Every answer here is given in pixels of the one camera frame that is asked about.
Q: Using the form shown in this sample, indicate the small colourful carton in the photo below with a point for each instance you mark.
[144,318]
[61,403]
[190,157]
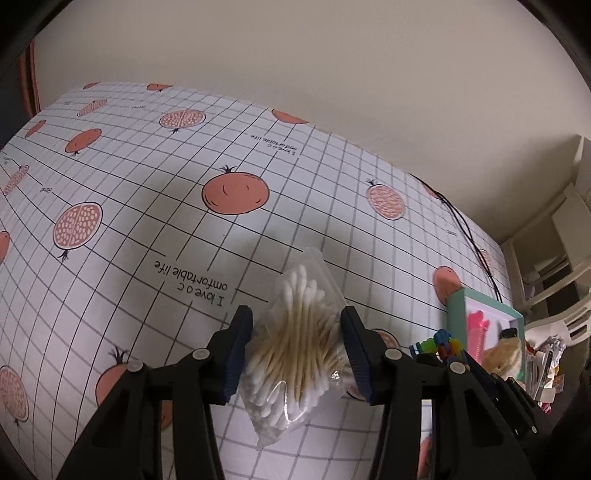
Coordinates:
[558,383]

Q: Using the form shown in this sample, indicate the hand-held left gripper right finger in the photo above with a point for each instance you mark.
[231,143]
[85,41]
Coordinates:
[358,364]

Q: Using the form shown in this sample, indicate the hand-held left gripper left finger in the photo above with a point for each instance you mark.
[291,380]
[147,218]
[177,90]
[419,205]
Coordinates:
[238,360]

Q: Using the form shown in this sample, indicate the cream crochet cloth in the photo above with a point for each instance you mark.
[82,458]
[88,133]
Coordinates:
[503,355]

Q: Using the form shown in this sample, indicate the pink hair roller pair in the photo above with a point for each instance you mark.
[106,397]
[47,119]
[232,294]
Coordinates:
[478,332]

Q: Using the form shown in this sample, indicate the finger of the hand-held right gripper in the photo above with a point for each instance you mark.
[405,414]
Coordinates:
[519,408]
[485,381]

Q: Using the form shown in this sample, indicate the bag of cotton swabs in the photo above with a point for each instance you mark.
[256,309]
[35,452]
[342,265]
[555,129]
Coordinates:
[295,346]

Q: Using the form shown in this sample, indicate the black toy car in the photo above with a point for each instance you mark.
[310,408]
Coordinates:
[508,333]

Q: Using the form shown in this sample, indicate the white plastic shelf rack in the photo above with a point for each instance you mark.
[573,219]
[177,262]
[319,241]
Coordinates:
[568,212]

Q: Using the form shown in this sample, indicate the colourful plastic block toy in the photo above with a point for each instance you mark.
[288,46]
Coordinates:
[441,344]

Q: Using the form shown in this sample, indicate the teal cardboard box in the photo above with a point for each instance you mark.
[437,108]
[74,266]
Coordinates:
[457,304]

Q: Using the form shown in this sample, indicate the reddish brown wooden edge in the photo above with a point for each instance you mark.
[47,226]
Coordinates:
[30,78]

